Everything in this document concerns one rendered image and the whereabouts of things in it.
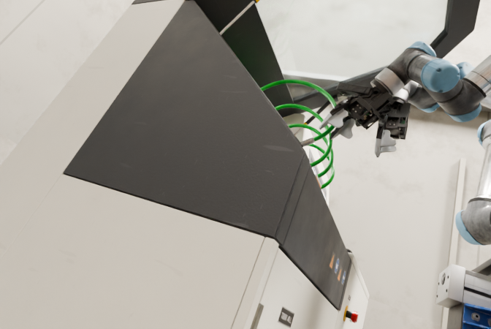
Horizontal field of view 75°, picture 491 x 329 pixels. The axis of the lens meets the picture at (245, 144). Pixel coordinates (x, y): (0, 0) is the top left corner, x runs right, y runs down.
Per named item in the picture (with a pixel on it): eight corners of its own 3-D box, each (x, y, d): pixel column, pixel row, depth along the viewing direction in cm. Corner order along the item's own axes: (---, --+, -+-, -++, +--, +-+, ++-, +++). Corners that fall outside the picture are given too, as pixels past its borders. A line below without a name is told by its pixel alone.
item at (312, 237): (282, 247, 52) (310, 163, 59) (259, 240, 55) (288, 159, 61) (338, 309, 99) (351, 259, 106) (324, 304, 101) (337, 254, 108)
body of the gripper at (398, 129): (405, 128, 99) (410, 98, 104) (375, 125, 104) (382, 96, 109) (404, 142, 105) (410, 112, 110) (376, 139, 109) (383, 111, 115)
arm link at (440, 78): (475, 85, 79) (446, 73, 89) (451, 55, 75) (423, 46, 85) (448, 108, 82) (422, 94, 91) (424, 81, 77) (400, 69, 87)
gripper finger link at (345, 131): (338, 148, 100) (357, 125, 96) (327, 136, 104) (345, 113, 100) (344, 149, 102) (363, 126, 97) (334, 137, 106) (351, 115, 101)
